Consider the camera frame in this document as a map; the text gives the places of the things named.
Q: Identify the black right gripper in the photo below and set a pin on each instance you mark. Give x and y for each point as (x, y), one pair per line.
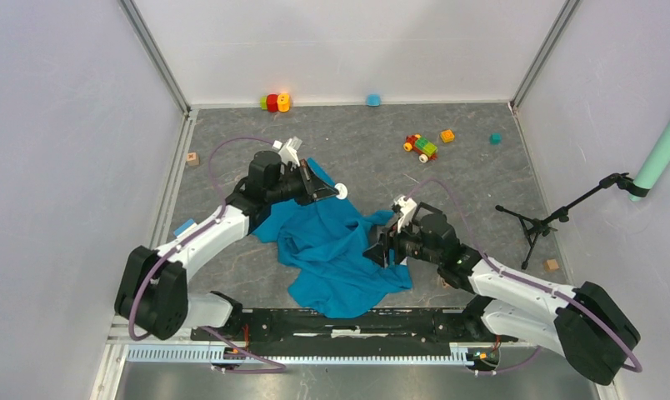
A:
(379, 252)

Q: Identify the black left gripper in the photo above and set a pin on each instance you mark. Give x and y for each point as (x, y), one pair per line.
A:
(311, 182)

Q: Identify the blue garment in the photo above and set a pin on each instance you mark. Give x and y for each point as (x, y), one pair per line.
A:
(326, 241)

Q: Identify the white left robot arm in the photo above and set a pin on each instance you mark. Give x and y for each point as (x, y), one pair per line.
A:
(153, 293)

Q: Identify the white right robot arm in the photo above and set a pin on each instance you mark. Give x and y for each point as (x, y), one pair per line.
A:
(582, 324)

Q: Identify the red orange green toy stack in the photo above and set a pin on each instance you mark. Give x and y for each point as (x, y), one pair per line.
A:
(276, 102)

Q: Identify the small blue dome toy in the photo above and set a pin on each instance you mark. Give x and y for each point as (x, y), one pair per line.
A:
(373, 100)

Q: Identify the colourful toy brick car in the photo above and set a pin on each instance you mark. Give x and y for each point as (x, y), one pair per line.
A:
(426, 150)

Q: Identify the wooden cube left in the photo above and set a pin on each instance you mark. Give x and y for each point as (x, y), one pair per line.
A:
(192, 159)

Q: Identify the wooden cube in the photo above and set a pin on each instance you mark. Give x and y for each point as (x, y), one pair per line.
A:
(192, 159)
(551, 265)

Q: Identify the white blue toy block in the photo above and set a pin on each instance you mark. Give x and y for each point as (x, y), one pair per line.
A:
(185, 228)

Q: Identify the orange toy brick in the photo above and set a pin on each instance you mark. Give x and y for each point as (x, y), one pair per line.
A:
(447, 136)

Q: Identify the black mini tripod stand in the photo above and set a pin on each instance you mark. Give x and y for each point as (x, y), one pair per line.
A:
(534, 228)

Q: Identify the teal small cube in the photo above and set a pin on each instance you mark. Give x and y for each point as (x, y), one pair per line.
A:
(495, 138)

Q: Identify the wooden cube right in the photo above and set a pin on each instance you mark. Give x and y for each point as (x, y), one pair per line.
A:
(551, 265)

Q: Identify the mint green tube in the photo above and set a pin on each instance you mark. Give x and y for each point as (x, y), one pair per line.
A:
(653, 167)

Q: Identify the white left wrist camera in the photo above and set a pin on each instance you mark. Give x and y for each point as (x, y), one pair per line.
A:
(288, 152)

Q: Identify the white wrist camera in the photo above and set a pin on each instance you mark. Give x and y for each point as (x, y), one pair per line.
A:
(404, 207)
(288, 152)

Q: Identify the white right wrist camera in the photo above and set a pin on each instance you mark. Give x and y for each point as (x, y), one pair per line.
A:
(404, 207)

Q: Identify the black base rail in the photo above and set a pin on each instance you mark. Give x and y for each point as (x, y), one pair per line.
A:
(387, 332)

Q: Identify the white cable comb strip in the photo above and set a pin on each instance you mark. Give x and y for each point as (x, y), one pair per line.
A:
(219, 354)

